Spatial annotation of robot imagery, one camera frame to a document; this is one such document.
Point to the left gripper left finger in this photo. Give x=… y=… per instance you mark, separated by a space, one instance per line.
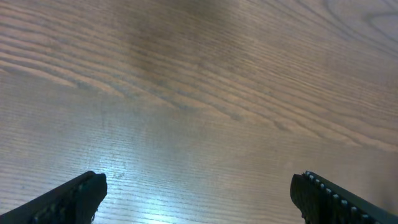
x=75 y=201

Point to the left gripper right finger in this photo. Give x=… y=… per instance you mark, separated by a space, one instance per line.
x=323 y=202

